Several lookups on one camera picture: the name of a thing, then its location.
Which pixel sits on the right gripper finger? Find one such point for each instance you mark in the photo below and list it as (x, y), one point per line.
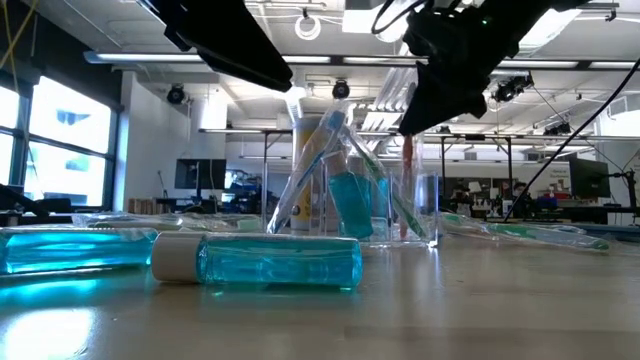
(440, 100)

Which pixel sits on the orange toothbrush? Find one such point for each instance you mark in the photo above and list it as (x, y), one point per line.
(407, 160)

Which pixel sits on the clear plastic zip bag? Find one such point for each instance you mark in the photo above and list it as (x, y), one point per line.
(430, 210)

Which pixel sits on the green toothbrush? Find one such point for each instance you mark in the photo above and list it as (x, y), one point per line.
(550, 238)
(412, 220)
(248, 225)

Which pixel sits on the blue toothbrush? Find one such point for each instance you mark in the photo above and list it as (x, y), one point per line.
(305, 175)

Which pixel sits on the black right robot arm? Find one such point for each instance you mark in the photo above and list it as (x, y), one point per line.
(525, 20)

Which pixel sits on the ceiling light strip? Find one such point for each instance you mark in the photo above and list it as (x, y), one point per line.
(150, 57)

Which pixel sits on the person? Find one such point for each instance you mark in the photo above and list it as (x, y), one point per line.
(520, 200)

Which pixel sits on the white yellow wipes canister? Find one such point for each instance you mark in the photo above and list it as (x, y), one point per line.
(301, 135)

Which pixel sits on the black monitor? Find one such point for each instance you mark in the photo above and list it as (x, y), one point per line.
(590, 177)
(200, 174)

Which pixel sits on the large bright window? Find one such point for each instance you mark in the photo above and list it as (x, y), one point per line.
(70, 125)

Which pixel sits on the brown cardboard boxes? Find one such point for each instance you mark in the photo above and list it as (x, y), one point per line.
(145, 206)

